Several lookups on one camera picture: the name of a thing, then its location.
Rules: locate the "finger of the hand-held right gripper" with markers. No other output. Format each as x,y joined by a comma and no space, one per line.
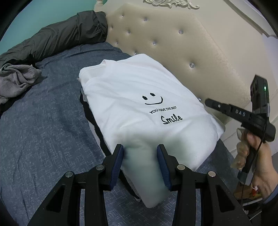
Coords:
218,107

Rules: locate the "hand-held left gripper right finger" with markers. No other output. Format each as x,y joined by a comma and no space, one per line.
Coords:
162,167

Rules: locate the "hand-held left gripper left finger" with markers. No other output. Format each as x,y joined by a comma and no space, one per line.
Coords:
117,167

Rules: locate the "white long-sleeve shirt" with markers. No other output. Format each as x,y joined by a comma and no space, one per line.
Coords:
147,113

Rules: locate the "person's right forearm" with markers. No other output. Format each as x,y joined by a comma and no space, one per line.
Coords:
271,208

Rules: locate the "stack of folded grey clothes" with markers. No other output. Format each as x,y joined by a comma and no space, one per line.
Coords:
93,121

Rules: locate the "person's right hand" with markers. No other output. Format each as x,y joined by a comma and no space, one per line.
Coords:
258,165

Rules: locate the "cream tufted headboard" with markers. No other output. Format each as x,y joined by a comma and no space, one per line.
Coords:
195,54

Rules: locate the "crumpled grey sweatshirt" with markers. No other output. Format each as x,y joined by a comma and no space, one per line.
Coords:
15,80

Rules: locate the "dark grey rolled duvet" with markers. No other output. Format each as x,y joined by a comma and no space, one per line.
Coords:
54,39

